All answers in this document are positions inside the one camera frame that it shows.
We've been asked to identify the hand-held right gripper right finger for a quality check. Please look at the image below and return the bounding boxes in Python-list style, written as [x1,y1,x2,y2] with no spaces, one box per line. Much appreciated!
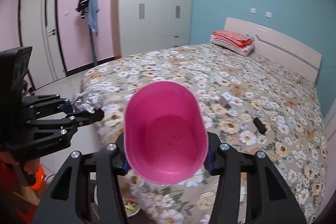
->
[204,132,307,224]

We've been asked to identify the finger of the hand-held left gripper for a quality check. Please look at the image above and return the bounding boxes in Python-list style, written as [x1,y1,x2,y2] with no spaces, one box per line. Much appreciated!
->
[22,94,73,119]
[26,108,105,144]

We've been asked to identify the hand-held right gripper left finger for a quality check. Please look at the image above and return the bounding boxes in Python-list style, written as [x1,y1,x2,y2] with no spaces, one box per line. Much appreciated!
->
[33,133,132,224]

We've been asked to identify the silvery plastic wrapper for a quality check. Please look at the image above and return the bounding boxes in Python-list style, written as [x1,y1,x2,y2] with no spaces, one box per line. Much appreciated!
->
[71,91,103,113]

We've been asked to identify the cream round trash bin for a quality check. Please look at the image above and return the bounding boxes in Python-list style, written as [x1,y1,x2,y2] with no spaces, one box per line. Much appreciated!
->
[94,183,142,218]

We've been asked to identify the pink plastic cup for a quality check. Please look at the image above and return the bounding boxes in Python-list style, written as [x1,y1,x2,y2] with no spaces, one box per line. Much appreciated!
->
[124,80,209,185]

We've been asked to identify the person's left hand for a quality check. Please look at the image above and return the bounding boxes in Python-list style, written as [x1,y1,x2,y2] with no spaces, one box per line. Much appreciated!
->
[10,157,40,177]

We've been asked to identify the black cylindrical object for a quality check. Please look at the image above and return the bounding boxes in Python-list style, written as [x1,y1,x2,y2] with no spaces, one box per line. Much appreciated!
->
[253,117,268,135]

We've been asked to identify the small white box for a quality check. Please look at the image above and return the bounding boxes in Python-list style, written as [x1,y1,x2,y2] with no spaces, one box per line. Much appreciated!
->
[220,92,231,107]

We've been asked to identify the blue coat rack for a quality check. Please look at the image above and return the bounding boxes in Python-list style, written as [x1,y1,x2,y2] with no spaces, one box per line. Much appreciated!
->
[87,0,99,67]

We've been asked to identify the orange plastic object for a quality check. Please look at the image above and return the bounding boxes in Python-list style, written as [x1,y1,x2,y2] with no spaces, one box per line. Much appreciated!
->
[29,165,46,190]

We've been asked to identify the black hanging garment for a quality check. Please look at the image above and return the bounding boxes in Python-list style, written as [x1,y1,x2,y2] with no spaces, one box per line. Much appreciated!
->
[76,0,90,20]

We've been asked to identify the bed with floral cover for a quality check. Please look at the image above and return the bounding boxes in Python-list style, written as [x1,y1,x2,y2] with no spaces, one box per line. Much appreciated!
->
[80,43,328,224]

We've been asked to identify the blue hanging garment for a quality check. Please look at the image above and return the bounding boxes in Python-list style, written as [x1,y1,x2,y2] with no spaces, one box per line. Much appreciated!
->
[87,0,100,38]

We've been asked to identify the folded red blanket on pillow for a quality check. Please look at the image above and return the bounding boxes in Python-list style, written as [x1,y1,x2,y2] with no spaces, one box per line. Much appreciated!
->
[210,32,256,56]

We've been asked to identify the white door with dark frame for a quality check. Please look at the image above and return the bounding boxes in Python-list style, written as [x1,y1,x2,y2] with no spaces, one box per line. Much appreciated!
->
[18,0,67,88]

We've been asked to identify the cream wooden bed frame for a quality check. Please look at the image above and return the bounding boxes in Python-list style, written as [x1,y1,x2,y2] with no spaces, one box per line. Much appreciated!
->
[224,17,323,83]

